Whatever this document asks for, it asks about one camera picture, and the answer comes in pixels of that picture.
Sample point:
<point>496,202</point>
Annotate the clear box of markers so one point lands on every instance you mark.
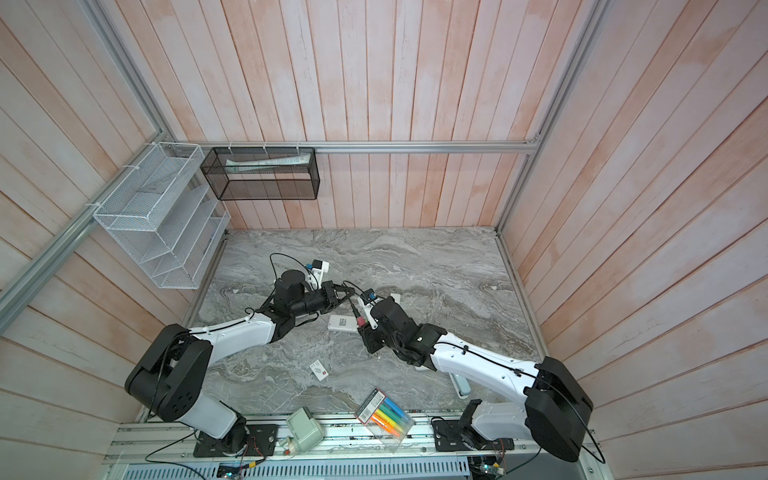
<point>384,419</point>

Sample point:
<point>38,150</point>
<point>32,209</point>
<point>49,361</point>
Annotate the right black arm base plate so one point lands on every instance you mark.
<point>454,436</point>

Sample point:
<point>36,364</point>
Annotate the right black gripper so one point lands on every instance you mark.
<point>369,337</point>

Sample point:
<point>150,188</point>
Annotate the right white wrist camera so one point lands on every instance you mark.
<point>365,303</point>

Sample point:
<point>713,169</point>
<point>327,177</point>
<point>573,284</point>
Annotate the black wire mesh basket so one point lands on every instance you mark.
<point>262,173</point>

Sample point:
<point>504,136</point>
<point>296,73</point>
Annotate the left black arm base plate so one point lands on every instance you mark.
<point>248,439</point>

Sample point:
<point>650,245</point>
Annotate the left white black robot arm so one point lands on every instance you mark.
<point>169,377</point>

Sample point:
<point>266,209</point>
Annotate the white wire mesh shelf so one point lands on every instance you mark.
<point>169,227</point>

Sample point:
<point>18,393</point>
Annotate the small white card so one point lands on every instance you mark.
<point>319,370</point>

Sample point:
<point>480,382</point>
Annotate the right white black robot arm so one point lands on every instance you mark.
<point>543,401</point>

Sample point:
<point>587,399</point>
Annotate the pale green square device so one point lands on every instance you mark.
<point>305,431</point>

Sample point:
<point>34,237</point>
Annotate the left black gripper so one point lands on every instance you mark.
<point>331,297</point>

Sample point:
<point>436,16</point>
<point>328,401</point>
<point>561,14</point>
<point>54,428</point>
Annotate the red handled screwdriver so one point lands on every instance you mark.
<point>359,317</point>

